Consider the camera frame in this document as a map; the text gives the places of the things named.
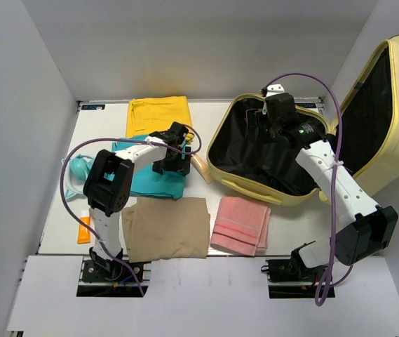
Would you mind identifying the yellow garment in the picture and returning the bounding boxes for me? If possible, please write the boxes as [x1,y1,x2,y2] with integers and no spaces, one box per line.
[126,96,192,138]

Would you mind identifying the beige cosmetic tube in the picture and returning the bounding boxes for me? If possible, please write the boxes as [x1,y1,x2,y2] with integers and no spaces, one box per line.
[191,154,214,185]

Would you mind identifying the teal garment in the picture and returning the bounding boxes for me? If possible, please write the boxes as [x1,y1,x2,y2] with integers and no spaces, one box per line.
[111,133,195,201]

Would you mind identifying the beige garment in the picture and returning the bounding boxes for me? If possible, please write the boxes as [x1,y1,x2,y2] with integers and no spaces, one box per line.
[121,197,210,263]

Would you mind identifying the pink striped towel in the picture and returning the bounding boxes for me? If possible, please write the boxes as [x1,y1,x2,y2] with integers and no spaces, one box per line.
[210,197,271,256]

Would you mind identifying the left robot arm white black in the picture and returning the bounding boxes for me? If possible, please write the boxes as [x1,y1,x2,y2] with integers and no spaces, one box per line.
[83,122,191,280]

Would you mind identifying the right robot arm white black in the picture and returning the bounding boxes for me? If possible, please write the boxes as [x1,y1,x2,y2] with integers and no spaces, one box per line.
[243,93,398,282]

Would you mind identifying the pale yellow suitcase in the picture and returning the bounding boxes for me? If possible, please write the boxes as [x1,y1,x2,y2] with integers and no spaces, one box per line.
[207,38,399,206]

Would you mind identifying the teal cat-ear headphones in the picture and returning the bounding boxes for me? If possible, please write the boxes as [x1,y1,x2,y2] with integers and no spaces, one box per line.
[64,154,94,201]

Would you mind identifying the orange tube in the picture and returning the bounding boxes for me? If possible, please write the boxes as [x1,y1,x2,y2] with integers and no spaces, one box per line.
[76,210,90,244]

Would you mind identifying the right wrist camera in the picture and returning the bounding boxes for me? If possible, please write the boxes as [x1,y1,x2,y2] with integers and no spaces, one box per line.
[261,84,285,98]

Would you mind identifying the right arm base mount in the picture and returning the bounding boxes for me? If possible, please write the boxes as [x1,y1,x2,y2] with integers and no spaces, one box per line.
[260,258,327,299]

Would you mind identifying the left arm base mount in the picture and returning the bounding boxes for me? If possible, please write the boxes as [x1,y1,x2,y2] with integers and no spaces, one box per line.
[76,258,151,298]

